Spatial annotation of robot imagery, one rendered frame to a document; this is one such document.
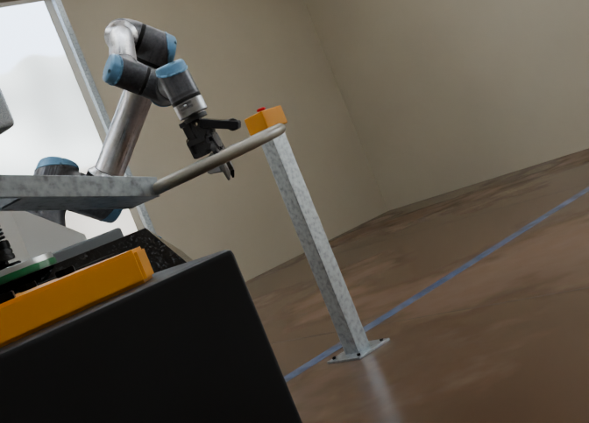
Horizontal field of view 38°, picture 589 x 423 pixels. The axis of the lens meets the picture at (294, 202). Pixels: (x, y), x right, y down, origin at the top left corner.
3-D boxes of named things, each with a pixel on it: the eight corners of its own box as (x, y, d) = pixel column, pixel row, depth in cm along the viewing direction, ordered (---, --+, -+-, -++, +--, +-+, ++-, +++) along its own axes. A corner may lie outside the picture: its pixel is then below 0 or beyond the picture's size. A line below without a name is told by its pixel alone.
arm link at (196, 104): (204, 94, 255) (196, 95, 246) (211, 109, 256) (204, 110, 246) (178, 107, 257) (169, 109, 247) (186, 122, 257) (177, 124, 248)
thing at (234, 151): (201, 175, 196) (195, 164, 196) (87, 227, 229) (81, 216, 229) (321, 115, 232) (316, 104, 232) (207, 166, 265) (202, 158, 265)
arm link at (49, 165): (22, 203, 318) (35, 161, 325) (67, 218, 324) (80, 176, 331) (28, 191, 305) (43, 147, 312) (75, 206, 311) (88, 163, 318)
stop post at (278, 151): (390, 339, 361) (293, 97, 357) (360, 359, 347) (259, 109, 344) (357, 344, 375) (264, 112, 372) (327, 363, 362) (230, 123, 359)
